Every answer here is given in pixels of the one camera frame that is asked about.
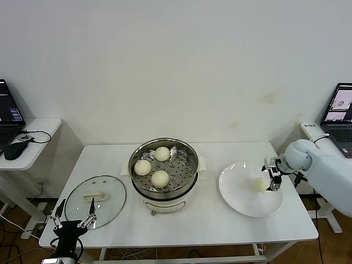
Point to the white floor power strip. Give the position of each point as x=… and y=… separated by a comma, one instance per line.
x=30, y=234

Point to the white wall socket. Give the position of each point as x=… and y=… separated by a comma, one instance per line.
x=41, y=181

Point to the perforated steel steamer basket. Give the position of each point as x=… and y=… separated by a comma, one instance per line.
x=181, y=173

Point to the round white plate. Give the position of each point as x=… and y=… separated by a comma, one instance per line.
x=247, y=200

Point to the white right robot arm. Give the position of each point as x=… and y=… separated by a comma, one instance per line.
x=324, y=170

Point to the white steamed baozi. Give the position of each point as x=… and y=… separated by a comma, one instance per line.
x=259, y=184
x=162, y=153
x=160, y=179
x=142, y=167

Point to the round glass pot lid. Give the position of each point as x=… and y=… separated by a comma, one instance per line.
x=101, y=195

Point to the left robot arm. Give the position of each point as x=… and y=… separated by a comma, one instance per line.
x=66, y=248

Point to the white main table frame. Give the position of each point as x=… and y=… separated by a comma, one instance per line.
x=178, y=259

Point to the white electric cooking pot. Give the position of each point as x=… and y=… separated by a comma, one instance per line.
x=167, y=204

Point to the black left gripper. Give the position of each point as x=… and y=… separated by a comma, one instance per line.
x=68, y=229

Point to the black computer mouse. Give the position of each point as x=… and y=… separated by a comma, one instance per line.
x=13, y=151

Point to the black laptop dark screen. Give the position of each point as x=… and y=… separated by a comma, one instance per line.
x=8, y=110

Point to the white side table with mouse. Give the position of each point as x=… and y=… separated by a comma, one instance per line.
x=41, y=129

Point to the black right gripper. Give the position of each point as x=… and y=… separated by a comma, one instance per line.
x=273, y=169

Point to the grey laptop pink screen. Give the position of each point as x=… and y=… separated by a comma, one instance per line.
x=338, y=134

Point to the white side table grey laptop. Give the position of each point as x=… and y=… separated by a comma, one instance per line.
x=334, y=220

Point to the small black usb hub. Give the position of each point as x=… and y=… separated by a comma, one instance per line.
x=25, y=138

